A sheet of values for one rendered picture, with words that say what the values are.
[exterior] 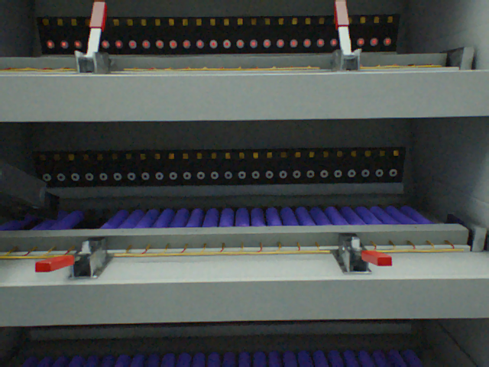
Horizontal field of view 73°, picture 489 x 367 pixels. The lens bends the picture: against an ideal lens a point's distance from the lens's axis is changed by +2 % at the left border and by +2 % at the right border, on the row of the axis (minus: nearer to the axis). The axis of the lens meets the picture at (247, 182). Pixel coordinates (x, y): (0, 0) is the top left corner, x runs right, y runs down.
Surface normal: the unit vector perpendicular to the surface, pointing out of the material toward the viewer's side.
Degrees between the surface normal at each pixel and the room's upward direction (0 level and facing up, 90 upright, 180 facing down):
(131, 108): 110
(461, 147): 90
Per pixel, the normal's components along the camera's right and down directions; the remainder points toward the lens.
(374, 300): 0.01, 0.26
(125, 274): -0.01, -0.97
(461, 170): -1.00, 0.01
